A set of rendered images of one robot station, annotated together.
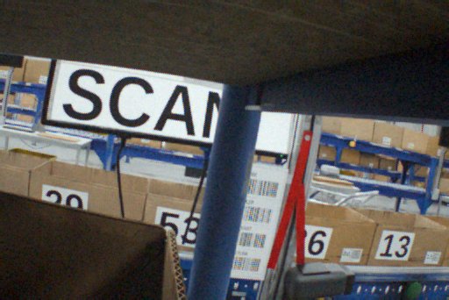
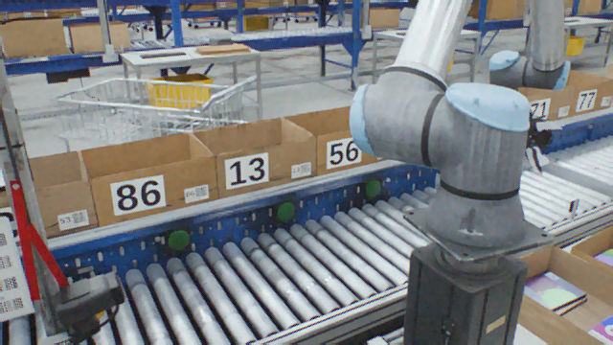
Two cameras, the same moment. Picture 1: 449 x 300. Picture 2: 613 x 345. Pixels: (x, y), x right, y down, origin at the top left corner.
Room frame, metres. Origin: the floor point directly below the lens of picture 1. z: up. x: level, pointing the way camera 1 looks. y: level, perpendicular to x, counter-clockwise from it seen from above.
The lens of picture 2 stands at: (-0.19, -0.33, 1.64)
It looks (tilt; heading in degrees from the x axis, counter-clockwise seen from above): 23 degrees down; 338
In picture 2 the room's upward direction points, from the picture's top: straight up
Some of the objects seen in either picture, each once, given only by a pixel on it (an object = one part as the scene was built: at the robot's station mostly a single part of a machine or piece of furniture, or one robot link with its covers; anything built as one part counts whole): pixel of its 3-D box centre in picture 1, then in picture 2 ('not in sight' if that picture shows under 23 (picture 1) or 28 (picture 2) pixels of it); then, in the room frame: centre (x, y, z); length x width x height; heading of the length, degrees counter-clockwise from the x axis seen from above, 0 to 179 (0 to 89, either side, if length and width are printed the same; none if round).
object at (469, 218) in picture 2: not in sight; (477, 201); (0.51, -0.94, 1.21); 0.19 x 0.19 x 0.10
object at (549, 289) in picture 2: not in sight; (544, 292); (0.65, -1.35, 0.78); 0.19 x 0.14 x 0.02; 96
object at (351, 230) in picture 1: (310, 232); (148, 175); (1.49, -0.36, 0.97); 0.39 x 0.29 x 0.17; 99
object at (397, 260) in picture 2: not in sight; (375, 244); (1.14, -1.07, 0.72); 0.52 x 0.05 x 0.05; 9
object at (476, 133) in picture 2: not in sight; (479, 133); (0.52, -0.94, 1.34); 0.17 x 0.15 x 0.18; 33
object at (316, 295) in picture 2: not in sight; (294, 271); (1.09, -0.75, 0.72); 0.52 x 0.05 x 0.05; 9
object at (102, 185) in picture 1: (89, 198); not in sight; (1.37, 0.42, 0.96); 0.39 x 0.29 x 0.17; 98
